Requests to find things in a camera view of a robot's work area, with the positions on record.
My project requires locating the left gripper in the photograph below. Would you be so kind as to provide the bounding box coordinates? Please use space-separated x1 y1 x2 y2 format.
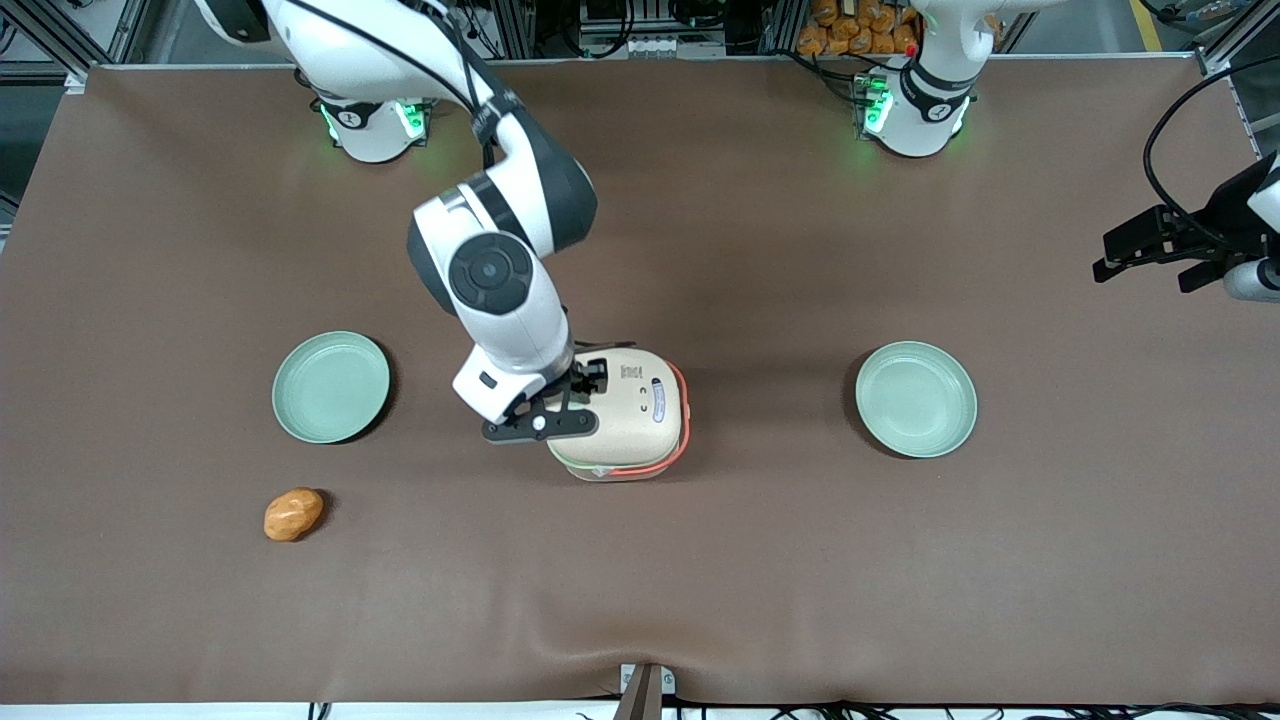
1092 150 1280 295

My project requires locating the pale green plate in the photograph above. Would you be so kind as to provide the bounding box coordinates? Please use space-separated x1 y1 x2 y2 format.
272 331 391 445
855 341 979 460

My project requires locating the white power strip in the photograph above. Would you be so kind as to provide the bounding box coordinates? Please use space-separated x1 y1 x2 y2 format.
618 33 728 60

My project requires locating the metal bracket at table edge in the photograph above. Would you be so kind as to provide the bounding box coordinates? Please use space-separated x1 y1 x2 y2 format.
618 662 677 720

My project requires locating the brown table mat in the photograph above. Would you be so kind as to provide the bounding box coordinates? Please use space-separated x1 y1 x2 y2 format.
0 55 1280 707

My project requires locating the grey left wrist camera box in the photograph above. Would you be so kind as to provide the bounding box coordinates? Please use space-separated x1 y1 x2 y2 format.
1222 257 1280 304

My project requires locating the orange-brown bread roll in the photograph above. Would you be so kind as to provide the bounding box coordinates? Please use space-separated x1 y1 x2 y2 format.
263 487 326 543

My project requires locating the bag of orange bread rolls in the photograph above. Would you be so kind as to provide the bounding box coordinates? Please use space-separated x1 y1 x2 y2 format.
796 0 923 58

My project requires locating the cream lidded container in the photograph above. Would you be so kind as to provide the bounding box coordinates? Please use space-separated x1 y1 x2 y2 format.
546 347 693 483

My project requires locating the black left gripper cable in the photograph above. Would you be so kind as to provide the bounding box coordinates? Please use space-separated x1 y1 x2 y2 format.
1142 50 1280 253

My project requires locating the aluminium frame post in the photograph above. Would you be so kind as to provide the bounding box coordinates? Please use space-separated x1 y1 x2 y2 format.
0 0 151 93
1190 0 1280 79

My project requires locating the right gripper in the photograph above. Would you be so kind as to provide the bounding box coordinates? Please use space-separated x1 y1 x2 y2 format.
452 340 610 427

